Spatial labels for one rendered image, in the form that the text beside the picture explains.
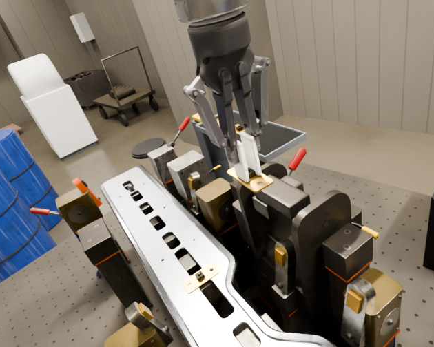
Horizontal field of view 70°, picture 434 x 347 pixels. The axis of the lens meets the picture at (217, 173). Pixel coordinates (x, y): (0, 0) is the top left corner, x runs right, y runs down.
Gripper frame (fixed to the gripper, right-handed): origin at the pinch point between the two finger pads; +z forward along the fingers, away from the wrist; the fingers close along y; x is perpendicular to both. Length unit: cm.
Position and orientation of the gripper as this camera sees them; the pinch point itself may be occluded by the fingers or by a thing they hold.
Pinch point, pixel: (244, 157)
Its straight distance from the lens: 48.6
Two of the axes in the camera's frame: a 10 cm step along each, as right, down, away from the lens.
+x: 5.1, 3.8, -7.7
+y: -8.3, 4.5, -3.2
